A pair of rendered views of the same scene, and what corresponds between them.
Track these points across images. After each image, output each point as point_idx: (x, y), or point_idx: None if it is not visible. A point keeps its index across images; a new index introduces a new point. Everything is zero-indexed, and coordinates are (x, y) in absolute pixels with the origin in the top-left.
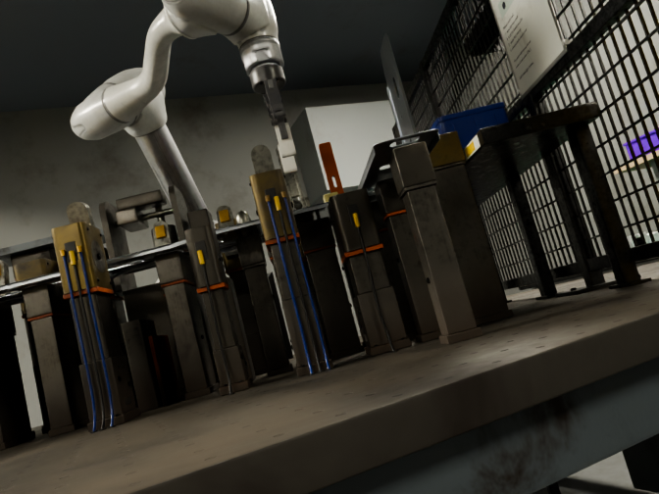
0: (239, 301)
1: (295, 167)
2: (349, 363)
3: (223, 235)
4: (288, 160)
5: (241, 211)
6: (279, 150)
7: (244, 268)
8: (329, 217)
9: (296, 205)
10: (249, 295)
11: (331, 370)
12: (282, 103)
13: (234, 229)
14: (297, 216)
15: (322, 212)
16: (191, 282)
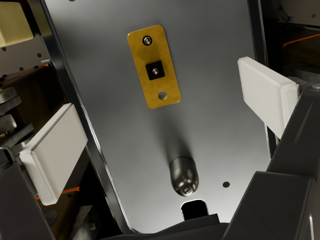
0: (95, 183)
1: (71, 109)
2: (275, 5)
3: (217, 191)
4: (69, 136)
5: (193, 186)
6: (64, 181)
7: None
8: (94, 26)
9: (16, 123)
10: (88, 173)
11: (308, 14)
12: (265, 172)
13: (236, 166)
14: (200, 69)
15: (168, 25)
16: (191, 216)
